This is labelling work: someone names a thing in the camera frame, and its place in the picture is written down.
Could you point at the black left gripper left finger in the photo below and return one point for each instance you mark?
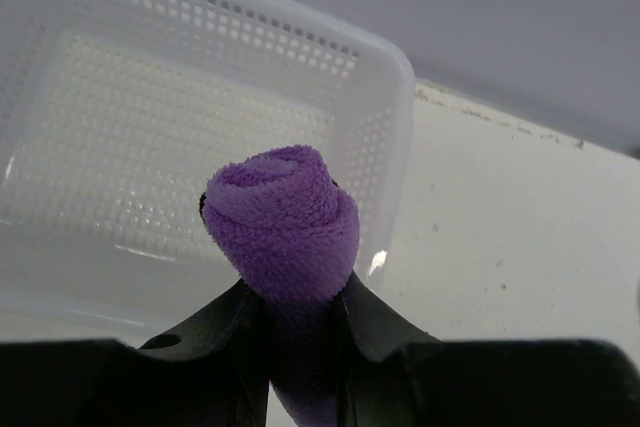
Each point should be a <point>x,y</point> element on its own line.
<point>209,370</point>

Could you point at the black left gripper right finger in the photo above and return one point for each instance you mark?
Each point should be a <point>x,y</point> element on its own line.
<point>391,373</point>

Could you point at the purple and black towel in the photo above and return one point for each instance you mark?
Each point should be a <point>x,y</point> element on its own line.
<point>292,234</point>

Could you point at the white plastic basket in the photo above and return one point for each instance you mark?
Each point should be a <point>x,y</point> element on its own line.
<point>115,113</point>

